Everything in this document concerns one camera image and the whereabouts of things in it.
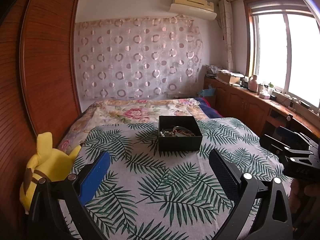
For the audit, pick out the person's right hand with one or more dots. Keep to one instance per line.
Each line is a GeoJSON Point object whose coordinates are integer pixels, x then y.
{"type": "Point", "coordinates": [307, 192]}

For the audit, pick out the wooden cabinet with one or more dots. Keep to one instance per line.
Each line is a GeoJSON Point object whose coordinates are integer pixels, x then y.
{"type": "Point", "coordinates": [245, 105]}

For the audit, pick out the green cap bottle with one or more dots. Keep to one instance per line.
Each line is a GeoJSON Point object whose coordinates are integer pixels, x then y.
{"type": "Point", "coordinates": [270, 89]}

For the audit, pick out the silver bangle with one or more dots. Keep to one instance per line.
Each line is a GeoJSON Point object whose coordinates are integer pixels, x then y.
{"type": "Point", "coordinates": [178, 127]}

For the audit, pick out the pink kettle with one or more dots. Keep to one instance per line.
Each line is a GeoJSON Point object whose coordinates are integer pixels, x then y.
{"type": "Point", "coordinates": [253, 85]}

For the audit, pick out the patterned window curtain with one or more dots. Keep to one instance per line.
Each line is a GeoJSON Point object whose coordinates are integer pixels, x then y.
{"type": "Point", "coordinates": [227, 35]}

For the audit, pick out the black jewelry box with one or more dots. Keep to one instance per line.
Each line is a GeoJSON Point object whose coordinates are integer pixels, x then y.
{"type": "Point", "coordinates": [180, 143]}

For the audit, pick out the floral quilt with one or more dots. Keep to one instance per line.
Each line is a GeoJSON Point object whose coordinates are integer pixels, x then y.
{"type": "Point", "coordinates": [130, 112]}

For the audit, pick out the circle pattern curtain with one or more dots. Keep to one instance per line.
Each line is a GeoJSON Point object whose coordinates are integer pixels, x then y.
{"type": "Point", "coordinates": [137, 60]}

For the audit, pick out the wall air conditioner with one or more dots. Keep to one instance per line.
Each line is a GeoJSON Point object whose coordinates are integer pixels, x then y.
{"type": "Point", "coordinates": [192, 5]}

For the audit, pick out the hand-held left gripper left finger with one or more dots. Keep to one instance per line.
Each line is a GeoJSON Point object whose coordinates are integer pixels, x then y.
{"type": "Point", "coordinates": [96, 173]}

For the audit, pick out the patterned paper pile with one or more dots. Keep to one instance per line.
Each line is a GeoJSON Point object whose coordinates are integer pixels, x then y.
{"type": "Point", "coordinates": [212, 70]}

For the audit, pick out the grey roller blind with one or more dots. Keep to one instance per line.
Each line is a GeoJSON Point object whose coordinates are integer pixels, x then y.
{"type": "Point", "coordinates": [275, 6]}

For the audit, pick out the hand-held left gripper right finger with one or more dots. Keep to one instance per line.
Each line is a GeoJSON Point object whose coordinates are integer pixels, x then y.
{"type": "Point", "coordinates": [222, 173]}

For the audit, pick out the yellow plush toy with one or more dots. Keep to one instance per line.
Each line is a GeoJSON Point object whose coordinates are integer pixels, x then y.
{"type": "Point", "coordinates": [50, 162]}

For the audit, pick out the navy blue blanket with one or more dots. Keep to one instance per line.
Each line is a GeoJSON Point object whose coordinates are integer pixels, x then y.
{"type": "Point", "coordinates": [210, 108]}

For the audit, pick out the window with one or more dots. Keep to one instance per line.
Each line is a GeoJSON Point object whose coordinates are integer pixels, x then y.
{"type": "Point", "coordinates": [287, 55]}

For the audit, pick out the tissue box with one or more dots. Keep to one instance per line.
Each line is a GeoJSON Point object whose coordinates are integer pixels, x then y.
{"type": "Point", "coordinates": [264, 95]}

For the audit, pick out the wooden wardrobe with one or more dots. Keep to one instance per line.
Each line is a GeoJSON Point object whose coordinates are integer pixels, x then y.
{"type": "Point", "coordinates": [45, 67]}

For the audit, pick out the leaf print blanket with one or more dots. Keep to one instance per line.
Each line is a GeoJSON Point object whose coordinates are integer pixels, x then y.
{"type": "Point", "coordinates": [155, 180]}

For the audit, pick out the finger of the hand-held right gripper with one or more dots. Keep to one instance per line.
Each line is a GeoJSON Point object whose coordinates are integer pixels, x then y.
{"type": "Point", "coordinates": [272, 142]}
{"type": "Point", "coordinates": [287, 132]}

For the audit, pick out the blue plastic bag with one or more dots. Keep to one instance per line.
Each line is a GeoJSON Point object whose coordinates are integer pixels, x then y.
{"type": "Point", "coordinates": [207, 91]}

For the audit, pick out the white jar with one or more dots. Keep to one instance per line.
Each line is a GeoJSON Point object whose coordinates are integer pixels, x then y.
{"type": "Point", "coordinates": [260, 88]}

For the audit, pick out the cardboard box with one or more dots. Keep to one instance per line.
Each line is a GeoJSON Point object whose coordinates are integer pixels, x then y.
{"type": "Point", "coordinates": [228, 78]}

